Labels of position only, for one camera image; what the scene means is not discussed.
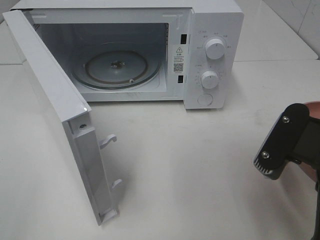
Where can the pink round plate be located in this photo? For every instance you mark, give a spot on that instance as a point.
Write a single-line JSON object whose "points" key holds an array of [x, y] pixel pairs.
{"points": [[314, 111]]}

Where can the upper white round knob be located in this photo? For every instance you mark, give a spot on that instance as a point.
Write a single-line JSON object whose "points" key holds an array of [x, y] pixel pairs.
{"points": [[214, 48]]}

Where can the white microwave door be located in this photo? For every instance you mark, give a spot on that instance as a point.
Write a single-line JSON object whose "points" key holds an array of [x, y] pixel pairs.
{"points": [[67, 114]]}

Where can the white warning label sticker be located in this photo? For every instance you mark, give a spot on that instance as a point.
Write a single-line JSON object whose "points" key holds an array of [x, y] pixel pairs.
{"points": [[179, 56]]}

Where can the glass microwave turntable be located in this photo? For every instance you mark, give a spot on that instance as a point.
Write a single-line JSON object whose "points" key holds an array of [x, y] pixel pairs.
{"points": [[116, 65]]}

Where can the white microwave oven body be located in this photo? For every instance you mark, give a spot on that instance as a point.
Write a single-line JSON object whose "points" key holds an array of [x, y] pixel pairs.
{"points": [[66, 26]]}

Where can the lower white round knob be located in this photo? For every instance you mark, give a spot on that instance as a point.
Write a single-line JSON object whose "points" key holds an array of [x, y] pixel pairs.
{"points": [[209, 79]]}

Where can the white round knob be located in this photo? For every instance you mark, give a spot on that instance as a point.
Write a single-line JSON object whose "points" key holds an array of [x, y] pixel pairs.
{"points": [[214, 48], [209, 79]]}

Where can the white round door button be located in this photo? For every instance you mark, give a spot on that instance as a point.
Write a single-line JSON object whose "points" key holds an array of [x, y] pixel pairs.
{"points": [[205, 99]]}

